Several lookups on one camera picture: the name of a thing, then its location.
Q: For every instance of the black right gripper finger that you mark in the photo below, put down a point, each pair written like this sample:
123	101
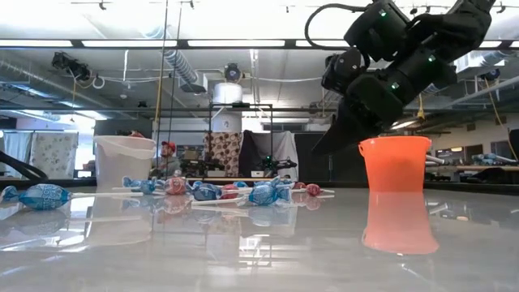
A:
344	134

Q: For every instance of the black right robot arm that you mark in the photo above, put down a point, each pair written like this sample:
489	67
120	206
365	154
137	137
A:
466	24

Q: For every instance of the orange halloween bucket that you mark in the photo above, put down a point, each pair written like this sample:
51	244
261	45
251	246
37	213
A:
395	162

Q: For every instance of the grey draped cloth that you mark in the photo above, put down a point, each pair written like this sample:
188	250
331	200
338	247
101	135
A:
284	146

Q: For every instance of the pink wrapped lollipop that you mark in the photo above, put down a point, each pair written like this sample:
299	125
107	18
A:
313	189
175	185

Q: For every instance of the red wrapped lollipop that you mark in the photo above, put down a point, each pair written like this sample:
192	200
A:
300	185

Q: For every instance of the blue wrapped lollipop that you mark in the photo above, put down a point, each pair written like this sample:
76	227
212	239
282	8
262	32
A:
275	181
204	191
144	185
263	194
42	196
240	184

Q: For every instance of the white air unit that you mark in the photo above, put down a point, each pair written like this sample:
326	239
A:
470	65

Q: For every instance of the floral patterned cloth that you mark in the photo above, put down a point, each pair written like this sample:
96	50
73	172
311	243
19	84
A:
223	148
52	154

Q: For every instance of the white cylindrical tank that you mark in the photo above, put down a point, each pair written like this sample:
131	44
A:
227	93

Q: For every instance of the person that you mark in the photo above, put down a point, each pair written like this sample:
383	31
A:
168	158

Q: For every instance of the red Skittles pack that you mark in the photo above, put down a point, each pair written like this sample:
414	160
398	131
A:
136	134

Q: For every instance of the white skull print bucket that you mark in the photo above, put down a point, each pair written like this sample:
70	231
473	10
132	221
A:
123	162

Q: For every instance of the black ceiling-mounted device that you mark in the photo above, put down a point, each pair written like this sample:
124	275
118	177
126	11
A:
69	63

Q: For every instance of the white hanging cloth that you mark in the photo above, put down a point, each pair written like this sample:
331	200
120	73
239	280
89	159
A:
16	148

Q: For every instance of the black partition wall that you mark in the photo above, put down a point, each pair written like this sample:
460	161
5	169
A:
312	166

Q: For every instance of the black metal rack frame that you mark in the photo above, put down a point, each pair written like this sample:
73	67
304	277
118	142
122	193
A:
241	105

